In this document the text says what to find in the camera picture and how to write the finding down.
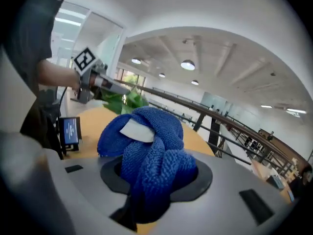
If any blue cloth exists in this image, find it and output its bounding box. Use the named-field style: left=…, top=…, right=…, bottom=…
left=97, top=106, right=198, bottom=224

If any person's black shirt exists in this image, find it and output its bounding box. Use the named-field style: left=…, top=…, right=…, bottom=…
left=4, top=0, right=67, bottom=156

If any white-legged wooden desk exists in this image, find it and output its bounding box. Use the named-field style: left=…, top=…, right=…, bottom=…
left=251, top=160, right=297, bottom=203

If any small black display device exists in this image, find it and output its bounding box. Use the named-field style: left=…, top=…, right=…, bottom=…
left=58, top=117, right=83, bottom=154

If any person's left forearm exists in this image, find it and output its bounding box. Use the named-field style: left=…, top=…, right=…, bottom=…
left=38, top=59, right=82, bottom=88

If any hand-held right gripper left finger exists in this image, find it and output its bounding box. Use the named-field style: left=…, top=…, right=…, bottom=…
left=44, top=148, right=133, bottom=235

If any black cable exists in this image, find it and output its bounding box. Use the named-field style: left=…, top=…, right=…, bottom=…
left=58, top=86, right=68, bottom=108

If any large window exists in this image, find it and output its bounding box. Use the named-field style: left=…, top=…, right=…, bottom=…
left=121, top=70, right=145, bottom=93

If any dark tissue box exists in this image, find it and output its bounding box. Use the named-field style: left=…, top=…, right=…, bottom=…
left=266, top=175, right=284, bottom=189

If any green leafy plant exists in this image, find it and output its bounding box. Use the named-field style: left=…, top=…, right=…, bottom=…
left=94, top=88, right=150, bottom=115

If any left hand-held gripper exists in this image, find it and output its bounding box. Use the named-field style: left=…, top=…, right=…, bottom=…
left=72, top=47, right=131, bottom=105

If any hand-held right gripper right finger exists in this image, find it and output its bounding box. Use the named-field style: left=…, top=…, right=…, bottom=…
left=156, top=150, right=293, bottom=235

